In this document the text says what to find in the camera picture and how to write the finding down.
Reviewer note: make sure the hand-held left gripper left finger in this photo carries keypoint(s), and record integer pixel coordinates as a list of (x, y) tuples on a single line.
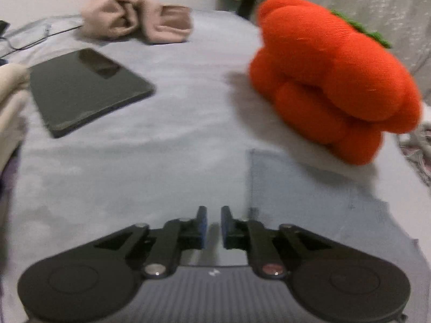
[(202, 232)]

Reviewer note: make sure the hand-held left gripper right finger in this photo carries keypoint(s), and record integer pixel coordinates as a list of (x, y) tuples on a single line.
[(225, 232)]

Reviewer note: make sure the grey knitted sweater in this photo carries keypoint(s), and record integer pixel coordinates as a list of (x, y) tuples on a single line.
[(303, 191)]

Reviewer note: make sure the black tablet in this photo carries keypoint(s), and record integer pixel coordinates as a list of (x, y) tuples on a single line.
[(84, 91)]

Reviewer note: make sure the orange pumpkin plush pillow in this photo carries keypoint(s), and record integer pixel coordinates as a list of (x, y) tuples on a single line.
[(336, 74)]

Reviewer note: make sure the folded grey pink quilt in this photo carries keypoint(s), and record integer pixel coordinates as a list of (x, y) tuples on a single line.
[(417, 154)]

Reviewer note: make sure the cream cloth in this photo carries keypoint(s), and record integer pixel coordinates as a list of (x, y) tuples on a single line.
[(10, 107)]

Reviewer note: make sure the thin-framed glasses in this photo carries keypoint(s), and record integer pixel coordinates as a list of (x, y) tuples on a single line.
[(46, 30)]

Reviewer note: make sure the grey dotted curtain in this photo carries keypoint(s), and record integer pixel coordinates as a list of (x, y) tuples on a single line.
[(387, 6)]

